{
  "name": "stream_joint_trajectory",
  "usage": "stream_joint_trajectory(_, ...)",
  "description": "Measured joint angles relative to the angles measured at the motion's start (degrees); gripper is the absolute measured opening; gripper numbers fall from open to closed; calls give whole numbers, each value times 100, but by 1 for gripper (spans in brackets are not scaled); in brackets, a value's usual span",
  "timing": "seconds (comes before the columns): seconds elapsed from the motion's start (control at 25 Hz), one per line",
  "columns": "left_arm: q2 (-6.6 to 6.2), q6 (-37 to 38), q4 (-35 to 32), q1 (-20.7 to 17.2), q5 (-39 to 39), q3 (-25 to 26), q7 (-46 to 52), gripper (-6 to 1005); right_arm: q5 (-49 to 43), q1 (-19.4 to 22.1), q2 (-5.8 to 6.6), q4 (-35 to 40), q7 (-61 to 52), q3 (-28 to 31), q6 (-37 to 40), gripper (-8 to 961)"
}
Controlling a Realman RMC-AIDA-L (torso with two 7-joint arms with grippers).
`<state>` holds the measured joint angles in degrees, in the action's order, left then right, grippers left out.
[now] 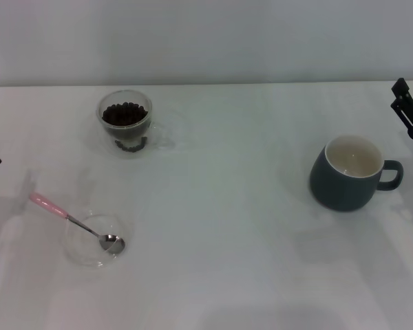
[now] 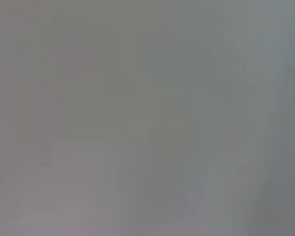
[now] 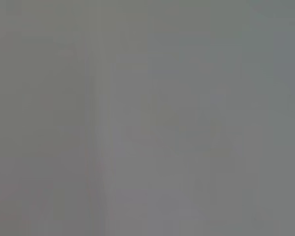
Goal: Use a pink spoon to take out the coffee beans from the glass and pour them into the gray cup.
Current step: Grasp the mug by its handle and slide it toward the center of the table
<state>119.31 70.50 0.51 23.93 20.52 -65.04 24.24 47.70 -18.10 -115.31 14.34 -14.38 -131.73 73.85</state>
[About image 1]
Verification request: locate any clear double wall glass cup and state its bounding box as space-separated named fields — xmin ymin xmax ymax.
xmin=95 ymin=89 xmax=176 ymax=161

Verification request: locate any clear glass saucer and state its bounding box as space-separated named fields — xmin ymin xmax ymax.
xmin=64 ymin=212 xmax=131 ymax=269

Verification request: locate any dark green ceramic mug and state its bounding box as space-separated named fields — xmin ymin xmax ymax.
xmin=308 ymin=135 xmax=405 ymax=212

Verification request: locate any pink handled metal spoon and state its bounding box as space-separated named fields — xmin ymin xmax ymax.
xmin=29 ymin=192 xmax=126 ymax=254

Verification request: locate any coffee beans pile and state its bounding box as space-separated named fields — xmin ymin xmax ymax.
xmin=101 ymin=102 xmax=149 ymax=153

